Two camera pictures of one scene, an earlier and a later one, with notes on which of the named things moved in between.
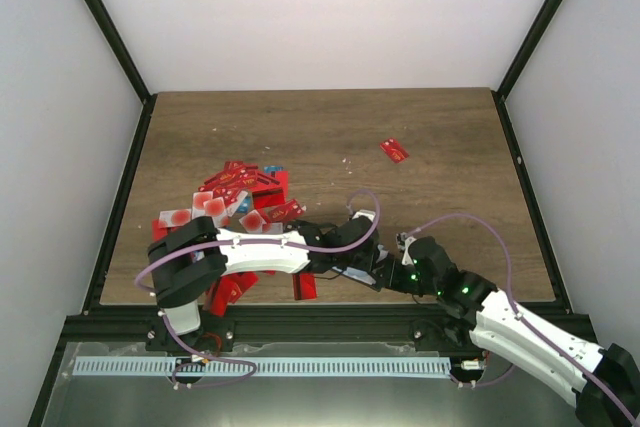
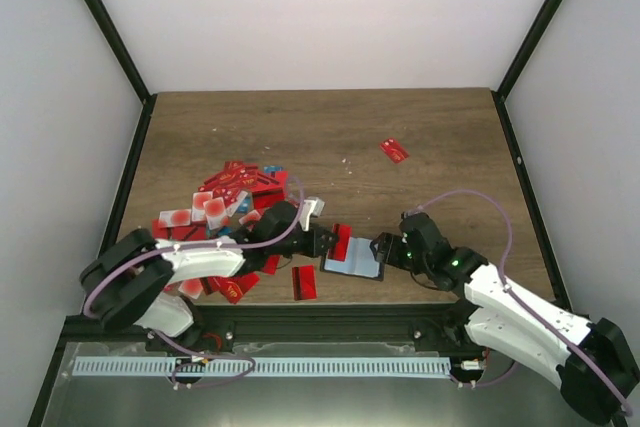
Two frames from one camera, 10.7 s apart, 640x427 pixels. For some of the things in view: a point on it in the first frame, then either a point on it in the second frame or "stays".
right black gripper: [391, 276] -> [388, 249]
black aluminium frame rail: [148, 325] stays
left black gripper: [368, 260] -> [316, 247]
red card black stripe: [305, 286] stays
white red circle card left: [174, 218] stays
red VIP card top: [228, 181] stays
